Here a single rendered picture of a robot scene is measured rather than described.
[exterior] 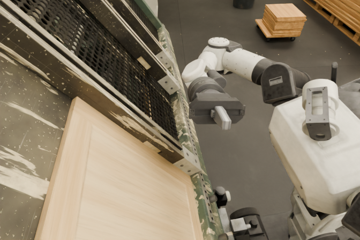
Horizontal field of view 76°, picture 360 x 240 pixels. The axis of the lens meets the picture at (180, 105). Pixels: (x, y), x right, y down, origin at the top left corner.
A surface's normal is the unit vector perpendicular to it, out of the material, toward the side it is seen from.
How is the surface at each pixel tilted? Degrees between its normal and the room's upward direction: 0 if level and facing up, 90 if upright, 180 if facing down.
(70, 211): 58
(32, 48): 90
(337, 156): 23
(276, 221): 0
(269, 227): 0
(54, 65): 90
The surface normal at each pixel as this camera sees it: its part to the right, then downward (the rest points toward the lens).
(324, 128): -0.31, 0.78
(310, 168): -0.92, -0.16
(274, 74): -0.76, -0.09
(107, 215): 0.83, -0.48
